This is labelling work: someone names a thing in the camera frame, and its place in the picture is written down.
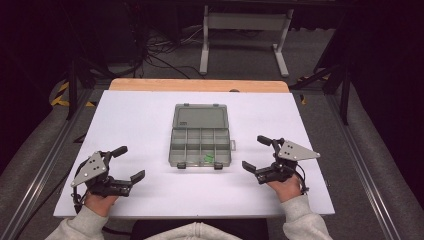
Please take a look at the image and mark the grey transparent organizer box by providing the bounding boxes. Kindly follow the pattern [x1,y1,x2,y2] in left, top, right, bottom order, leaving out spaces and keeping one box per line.
[168,102,237,170]

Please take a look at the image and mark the black floor cable bundle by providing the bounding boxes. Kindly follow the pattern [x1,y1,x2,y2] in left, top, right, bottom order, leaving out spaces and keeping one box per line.
[143,24,206,80]

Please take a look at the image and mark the person's grey hoodie torso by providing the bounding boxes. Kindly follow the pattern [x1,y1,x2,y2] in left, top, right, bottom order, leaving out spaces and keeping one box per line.
[143,221,244,240]

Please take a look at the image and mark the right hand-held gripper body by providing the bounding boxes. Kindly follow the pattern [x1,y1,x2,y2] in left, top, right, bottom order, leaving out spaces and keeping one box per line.
[255,137,321,185]

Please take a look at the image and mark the white table board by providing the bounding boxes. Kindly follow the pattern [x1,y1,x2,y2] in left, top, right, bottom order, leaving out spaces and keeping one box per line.
[53,89,336,219]

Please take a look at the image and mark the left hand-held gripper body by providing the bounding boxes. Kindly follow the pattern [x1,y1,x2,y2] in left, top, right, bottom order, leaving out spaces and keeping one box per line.
[70,150,133,198]

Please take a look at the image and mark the left hand-held gripper cable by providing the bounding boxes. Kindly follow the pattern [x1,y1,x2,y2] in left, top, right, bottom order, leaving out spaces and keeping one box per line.
[71,185,85,215]

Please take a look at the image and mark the white metal frame stand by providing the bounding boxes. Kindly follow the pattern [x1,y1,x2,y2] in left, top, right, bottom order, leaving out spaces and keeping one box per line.
[199,4,295,78]

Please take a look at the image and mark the person's left hand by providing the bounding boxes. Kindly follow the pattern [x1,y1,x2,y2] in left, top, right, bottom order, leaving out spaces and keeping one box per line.
[84,192,120,218]

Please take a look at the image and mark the aluminium rail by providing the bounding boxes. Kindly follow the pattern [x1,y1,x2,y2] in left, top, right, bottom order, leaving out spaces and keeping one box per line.
[0,88,97,240]
[324,93,401,240]

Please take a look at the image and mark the black stand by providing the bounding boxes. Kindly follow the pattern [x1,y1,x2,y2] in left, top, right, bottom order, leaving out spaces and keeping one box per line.
[289,49,352,126]
[64,59,112,121]

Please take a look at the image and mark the wooden table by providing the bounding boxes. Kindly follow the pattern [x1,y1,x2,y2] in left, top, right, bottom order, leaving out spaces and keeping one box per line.
[108,78,290,94]

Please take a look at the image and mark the person's right hand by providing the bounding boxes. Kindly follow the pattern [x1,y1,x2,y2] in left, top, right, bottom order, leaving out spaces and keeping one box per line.
[266,173,303,204]

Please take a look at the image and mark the hand-held gripper cable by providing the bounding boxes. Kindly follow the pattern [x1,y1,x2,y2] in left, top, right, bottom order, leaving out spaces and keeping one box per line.
[293,164,310,196]
[71,185,85,215]

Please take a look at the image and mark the right hand-held gripper cable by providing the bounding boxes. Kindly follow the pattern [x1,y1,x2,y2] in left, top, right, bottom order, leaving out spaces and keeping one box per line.
[293,164,310,196]

